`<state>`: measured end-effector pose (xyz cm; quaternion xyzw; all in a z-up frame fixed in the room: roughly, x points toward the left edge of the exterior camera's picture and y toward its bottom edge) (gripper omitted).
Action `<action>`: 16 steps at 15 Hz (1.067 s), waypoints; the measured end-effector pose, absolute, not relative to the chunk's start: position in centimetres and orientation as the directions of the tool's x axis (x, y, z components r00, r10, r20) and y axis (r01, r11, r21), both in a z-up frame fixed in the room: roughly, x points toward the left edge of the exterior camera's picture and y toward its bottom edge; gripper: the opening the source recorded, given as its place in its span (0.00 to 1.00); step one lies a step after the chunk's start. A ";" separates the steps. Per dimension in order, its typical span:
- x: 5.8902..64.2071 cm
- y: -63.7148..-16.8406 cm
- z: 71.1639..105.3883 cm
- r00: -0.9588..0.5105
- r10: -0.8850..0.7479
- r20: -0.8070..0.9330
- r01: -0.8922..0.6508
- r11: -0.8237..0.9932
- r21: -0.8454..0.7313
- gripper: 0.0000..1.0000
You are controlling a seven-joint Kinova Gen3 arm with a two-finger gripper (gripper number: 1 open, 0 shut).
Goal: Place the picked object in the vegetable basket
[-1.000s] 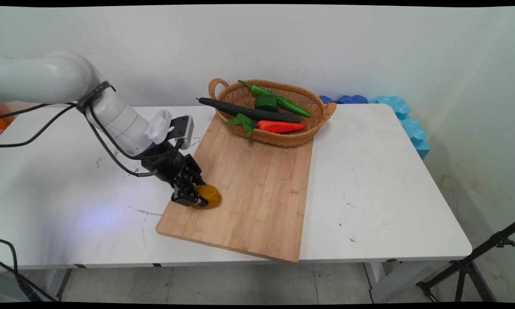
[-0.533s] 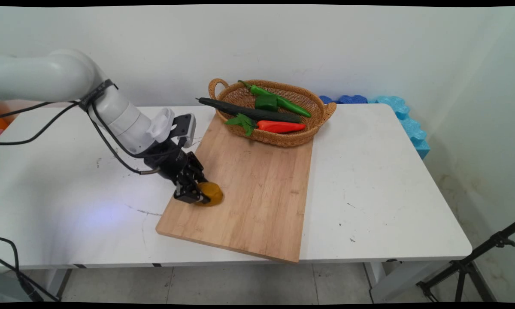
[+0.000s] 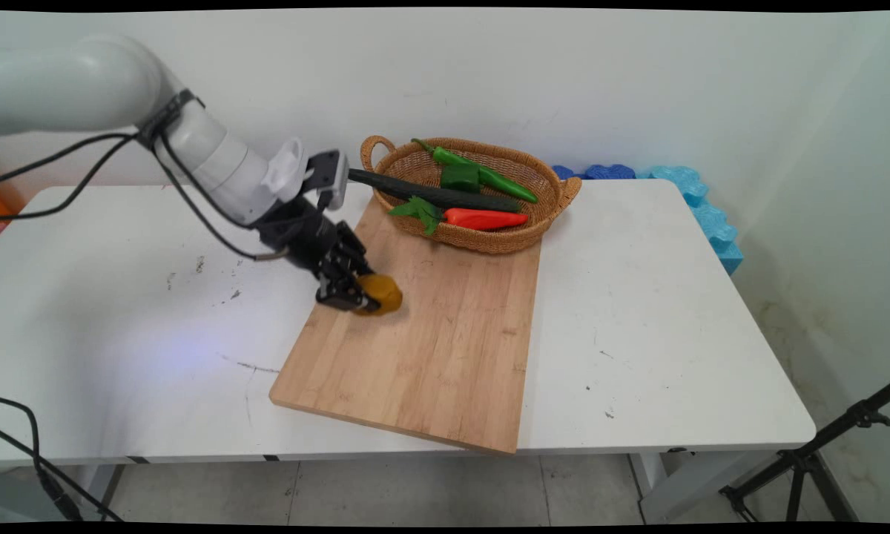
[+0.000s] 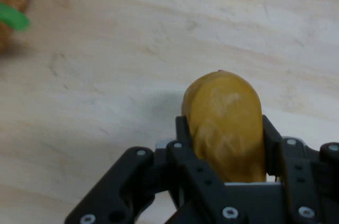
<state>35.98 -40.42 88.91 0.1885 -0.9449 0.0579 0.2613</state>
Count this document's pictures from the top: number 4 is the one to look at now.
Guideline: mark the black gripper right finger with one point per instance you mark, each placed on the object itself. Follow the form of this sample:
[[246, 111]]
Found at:
[[304, 176]]

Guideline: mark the woven wicker basket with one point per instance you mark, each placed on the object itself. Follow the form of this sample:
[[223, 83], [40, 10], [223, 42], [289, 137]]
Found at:
[[16, 1]]

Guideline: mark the wooden cutting board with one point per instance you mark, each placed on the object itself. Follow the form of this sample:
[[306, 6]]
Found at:
[[132, 62]]

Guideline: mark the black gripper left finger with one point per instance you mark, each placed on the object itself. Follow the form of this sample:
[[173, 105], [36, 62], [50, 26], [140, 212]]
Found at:
[[148, 181]]

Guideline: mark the brown potato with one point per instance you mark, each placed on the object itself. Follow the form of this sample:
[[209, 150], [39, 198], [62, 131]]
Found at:
[[225, 123]]

